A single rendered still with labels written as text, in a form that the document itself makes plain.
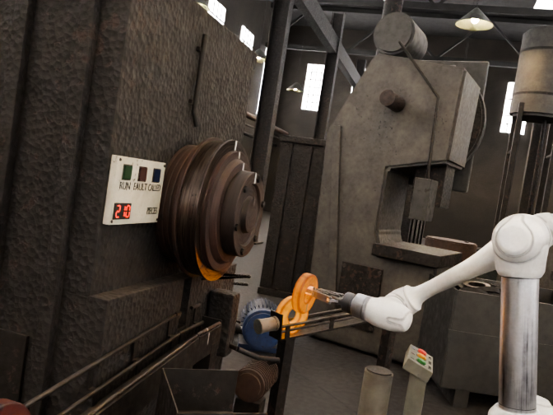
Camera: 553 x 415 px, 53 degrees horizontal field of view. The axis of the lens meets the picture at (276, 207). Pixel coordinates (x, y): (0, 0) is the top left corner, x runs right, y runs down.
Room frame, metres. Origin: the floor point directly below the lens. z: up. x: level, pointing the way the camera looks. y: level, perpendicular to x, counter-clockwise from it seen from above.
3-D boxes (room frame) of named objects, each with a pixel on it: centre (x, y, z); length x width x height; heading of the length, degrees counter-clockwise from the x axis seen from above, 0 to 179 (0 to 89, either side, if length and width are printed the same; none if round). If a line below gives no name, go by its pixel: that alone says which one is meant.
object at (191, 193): (1.84, 0.20, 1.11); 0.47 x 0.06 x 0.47; 164
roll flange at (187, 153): (1.86, 0.27, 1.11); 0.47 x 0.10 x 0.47; 164
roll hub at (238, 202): (1.81, 0.10, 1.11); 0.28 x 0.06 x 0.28; 164
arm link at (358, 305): (2.01, -0.36, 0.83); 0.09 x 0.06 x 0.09; 150
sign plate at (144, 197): (1.54, 0.39, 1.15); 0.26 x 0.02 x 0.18; 164
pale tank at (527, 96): (9.73, -4.24, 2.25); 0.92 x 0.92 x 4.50
